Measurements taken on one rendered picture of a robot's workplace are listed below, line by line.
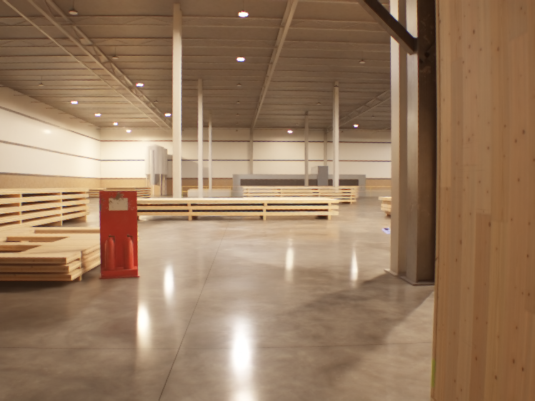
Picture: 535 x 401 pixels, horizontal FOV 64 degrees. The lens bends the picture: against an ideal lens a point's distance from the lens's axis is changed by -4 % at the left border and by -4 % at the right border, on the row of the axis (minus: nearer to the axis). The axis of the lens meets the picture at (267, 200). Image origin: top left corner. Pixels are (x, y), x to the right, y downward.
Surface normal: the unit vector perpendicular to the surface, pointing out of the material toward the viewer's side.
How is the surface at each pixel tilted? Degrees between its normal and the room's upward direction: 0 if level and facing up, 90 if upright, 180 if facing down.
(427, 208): 90
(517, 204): 90
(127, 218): 90
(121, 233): 90
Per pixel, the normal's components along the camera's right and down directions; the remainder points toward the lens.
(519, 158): -1.00, 0.00
